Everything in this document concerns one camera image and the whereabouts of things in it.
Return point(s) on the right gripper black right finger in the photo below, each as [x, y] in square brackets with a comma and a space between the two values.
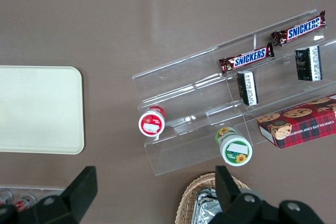
[231, 203]

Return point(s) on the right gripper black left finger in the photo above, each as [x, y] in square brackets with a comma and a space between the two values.
[78, 195]

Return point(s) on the aluminium foil tray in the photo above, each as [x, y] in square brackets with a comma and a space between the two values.
[204, 208]

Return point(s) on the tan oval wicker basket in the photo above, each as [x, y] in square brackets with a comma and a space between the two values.
[189, 195]

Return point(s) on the beige plastic tray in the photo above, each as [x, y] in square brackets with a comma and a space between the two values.
[39, 111]

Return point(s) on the clear acrylic bottle stand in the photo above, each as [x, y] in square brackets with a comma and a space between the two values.
[52, 191]

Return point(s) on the green lid yogurt cup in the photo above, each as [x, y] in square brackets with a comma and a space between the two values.
[236, 150]

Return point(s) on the red lid yogurt cup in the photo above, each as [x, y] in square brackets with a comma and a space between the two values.
[151, 124]

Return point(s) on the red tartan cookie box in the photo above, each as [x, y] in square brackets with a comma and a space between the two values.
[302, 127]

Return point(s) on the small black box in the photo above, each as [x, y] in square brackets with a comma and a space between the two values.
[248, 89]
[308, 62]

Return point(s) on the clear acrylic stepped shelf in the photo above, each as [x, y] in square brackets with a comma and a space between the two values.
[283, 87]
[183, 90]

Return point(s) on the Snickers chocolate bar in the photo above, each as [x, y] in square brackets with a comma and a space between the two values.
[248, 58]
[299, 30]

